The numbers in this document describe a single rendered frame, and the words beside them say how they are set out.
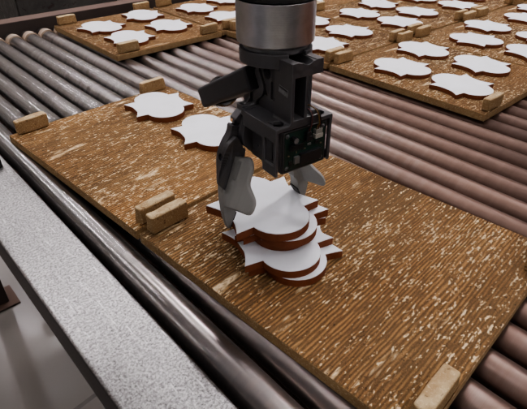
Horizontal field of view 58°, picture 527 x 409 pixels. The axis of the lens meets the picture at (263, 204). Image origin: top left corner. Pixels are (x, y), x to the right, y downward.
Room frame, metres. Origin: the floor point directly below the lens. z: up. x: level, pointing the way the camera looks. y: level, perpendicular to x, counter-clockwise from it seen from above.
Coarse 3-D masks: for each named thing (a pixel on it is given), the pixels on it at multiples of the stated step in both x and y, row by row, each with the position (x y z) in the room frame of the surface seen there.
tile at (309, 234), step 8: (320, 208) 0.49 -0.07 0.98; (312, 216) 0.47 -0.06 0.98; (320, 216) 0.48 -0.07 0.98; (312, 224) 0.46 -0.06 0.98; (312, 232) 0.44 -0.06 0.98; (248, 240) 0.43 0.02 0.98; (256, 240) 0.44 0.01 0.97; (264, 240) 0.44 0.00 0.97; (288, 240) 0.43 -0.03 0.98; (296, 240) 0.43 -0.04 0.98; (304, 240) 0.43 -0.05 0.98
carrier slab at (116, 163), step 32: (64, 128) 0.82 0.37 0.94; (96, 128) 0.82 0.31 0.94; (128, 128) 0.82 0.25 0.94; (160, 128) 0.82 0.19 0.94; (64, 160) 0.70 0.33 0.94; (96, 160) 0.70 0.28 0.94; (128, 160) 0.70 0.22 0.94; (160, 160) 0.70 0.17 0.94; (192, 160) 0.70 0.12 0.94; (256, 160) 0.70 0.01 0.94; (96, 192) 0.60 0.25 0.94; (128, 192) 0.60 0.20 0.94; (160, 192) 0.60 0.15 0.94; (192, 192) 0.60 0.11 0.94; (128, 224) 0.52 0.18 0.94
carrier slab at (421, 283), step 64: (320, 192) 0.60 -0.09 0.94; (384, 192) 0.60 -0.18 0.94; (192, 256) 0.45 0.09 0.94; (384, 256) 0.45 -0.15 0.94; (448, 256) 0.45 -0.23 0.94; (512, 256) 0.45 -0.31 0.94; (256, 320) 0.35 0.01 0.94; (320, 320) 0.35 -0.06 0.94; (384, 320) 0.35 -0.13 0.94; (448, 320) 0.35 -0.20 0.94; (384, 384) 0.27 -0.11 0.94
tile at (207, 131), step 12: (192, 120) 0.83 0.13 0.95; (204, 120) 0.83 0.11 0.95; (216, 120) 0.83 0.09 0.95; (228, 120) 0.83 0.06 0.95; (180, 132) 0.78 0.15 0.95; (192, 132) 0.78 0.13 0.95; (204, 132) 0.78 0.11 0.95; (216, 132) 0.78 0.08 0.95; (192, 144) 0.74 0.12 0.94; (204, 144) 0.73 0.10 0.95; (216, 144) 0.73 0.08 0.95
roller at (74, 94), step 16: (0, 48) 1.39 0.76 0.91; (16, 64) 1.29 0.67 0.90; (32, 64) 1.23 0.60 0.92; (48, 80) 1.13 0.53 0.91; (64, 80) 1.11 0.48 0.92; (64, 96) 1.06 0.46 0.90; (80, 96) 1.02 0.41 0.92; (496, 352) 0.32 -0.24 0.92; (480, 368) 0.31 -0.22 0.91; (496, 368) 0.30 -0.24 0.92; (512, 368) 0.30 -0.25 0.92; (496, 384) 0.29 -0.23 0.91; (512, 384) 0.29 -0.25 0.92; (512, 400) 0.28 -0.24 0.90
